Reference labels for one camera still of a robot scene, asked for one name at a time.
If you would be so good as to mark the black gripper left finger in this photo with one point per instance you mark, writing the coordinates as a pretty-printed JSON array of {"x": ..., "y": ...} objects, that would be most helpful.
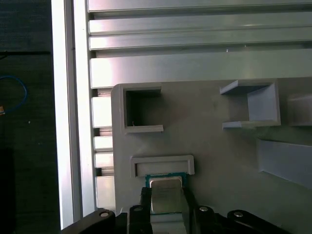
[{"x": 139, "y": 219}]

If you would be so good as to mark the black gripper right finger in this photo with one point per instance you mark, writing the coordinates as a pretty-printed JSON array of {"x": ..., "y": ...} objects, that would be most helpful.
[{"x": 192, "y": 219}]

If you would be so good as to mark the silver CPU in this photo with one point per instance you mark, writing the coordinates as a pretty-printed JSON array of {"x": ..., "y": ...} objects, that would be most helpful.
[{"x": 165, "y": 195}]

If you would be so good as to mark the grey parts rack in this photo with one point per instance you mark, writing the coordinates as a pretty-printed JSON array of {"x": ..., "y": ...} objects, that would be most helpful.
[{"x": 207, "y": 146}]

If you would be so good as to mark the small orange connector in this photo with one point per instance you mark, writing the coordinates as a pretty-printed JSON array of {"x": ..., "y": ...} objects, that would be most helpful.
[{"x": 2, "y": 111}]

